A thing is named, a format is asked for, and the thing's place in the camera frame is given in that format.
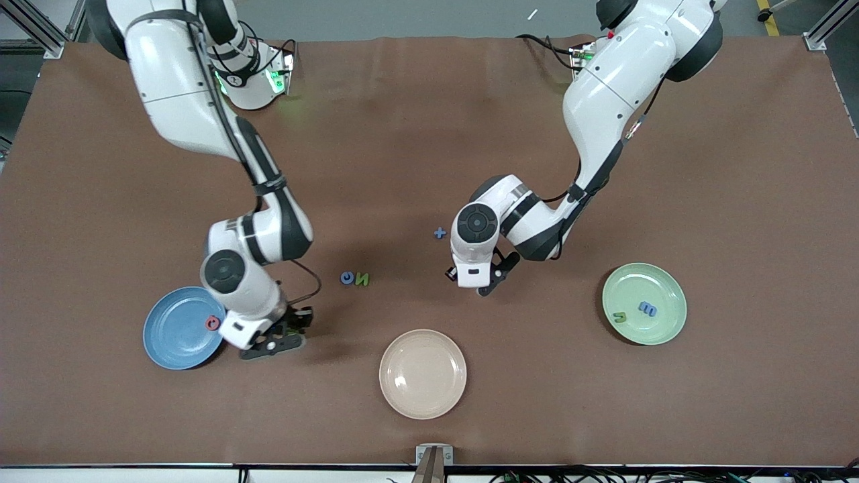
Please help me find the beige plate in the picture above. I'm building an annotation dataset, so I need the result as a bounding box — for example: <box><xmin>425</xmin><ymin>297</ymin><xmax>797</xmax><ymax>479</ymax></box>
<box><xmin>378</xmin><ymin>329</ymin><xmax>468</xmax><ymax>421</ymax></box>

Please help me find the blue plate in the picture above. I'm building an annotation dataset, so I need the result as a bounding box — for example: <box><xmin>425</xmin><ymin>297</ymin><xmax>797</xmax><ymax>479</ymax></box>
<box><xmin>142</xmin><ymin>286</ymin><xmax>228</xmax><ymax>371</ymax></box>

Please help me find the green plate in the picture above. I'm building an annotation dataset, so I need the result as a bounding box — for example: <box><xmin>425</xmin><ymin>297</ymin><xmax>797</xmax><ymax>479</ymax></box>
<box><xmin>601</xmin><ymin>262</ymin><xmax>688</xmax><ymax>346</ymax></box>

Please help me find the brown table cover cloth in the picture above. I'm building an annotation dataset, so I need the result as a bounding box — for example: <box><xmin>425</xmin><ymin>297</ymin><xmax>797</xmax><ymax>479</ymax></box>
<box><xmin>0</xmin><ymin>34</ymin><xmax>859</xmax><ymax>467</ymax></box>

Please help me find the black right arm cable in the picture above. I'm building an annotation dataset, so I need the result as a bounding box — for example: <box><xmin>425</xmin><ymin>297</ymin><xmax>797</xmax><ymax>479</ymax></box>
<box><xmin>181</xmin><ymin>0</ymin><xmax>323</xmax><ymax>309</ymax></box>

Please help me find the gray metal camera bracket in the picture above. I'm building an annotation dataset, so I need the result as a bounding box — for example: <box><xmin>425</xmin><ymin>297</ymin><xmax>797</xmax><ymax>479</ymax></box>
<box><xmin>415</xmin><ymin>444</ymin><xmax>454</xmax><ymax>467</ymax></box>

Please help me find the tan camera pole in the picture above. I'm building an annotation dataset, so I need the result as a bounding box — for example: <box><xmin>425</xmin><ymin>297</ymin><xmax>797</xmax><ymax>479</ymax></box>
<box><xmin>411</xmin><ymin>448</ymin><xmax>445</xmax><ymax>483</ymax></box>

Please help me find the white table edge rail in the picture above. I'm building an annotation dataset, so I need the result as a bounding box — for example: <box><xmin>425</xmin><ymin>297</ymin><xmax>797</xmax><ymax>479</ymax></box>
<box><xmin>0</xmin><ymin>464</ymin><xmax>859</xmax><ymax>483</ymax></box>

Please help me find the aluminium frame post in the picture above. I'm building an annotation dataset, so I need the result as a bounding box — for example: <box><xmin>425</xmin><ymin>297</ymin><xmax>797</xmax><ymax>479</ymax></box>
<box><xmin>0</xmin><ymin>0</ymin><xmax>91</xmax><ymax>60</ymax></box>
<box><xmin>805</xmin><ymin>0</ymin><xmax>859</xmax><ymax>51</ymax></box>

